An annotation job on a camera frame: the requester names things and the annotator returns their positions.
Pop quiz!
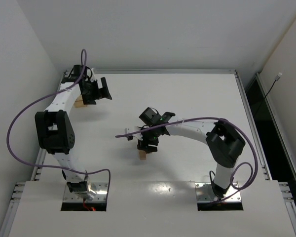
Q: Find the wooden block box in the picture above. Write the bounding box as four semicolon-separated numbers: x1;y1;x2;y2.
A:
74;95;87;108

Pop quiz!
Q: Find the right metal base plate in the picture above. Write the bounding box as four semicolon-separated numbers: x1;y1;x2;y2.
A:
194;182;242;204

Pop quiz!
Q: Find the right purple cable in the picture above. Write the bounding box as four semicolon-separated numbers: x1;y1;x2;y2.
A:
115;117;259;207

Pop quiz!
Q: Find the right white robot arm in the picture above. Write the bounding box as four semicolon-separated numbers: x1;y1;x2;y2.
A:
137;107;246;198

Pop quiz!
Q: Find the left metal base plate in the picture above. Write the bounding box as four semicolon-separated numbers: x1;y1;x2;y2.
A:
63;183;108;203

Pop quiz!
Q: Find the black wall cable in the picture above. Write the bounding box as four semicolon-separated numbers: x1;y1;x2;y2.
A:
258;72;283;109

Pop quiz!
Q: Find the metal base plate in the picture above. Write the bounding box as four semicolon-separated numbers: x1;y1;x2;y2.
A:
63;183;108;203
194;182;242;204

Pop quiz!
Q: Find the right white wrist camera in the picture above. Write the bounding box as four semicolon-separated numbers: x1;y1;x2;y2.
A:
125;126;143;141

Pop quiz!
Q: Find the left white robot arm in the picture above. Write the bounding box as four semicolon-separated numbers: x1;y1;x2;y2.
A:
35;65;112;199

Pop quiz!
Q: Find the wooden cube five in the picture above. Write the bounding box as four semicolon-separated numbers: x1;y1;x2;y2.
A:
139;150;147;160

